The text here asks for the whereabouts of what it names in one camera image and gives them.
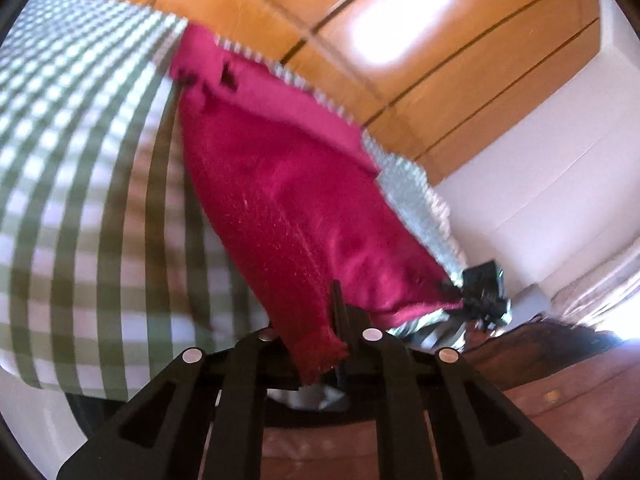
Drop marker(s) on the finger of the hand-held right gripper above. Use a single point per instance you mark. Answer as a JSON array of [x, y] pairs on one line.
[[452, 292]]

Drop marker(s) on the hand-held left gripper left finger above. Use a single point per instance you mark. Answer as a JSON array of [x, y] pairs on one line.
[[250, 360]]

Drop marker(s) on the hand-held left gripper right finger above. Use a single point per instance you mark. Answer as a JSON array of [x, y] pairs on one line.
[[387, 360]]

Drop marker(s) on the dark red fleece garment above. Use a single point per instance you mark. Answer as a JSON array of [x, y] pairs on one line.
[[300, 200]]

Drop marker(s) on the green checked bed sheet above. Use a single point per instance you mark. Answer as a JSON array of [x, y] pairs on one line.
[[85, 200]]

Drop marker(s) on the wooden wardrobe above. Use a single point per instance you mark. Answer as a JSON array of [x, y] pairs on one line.
[[380, 60]]

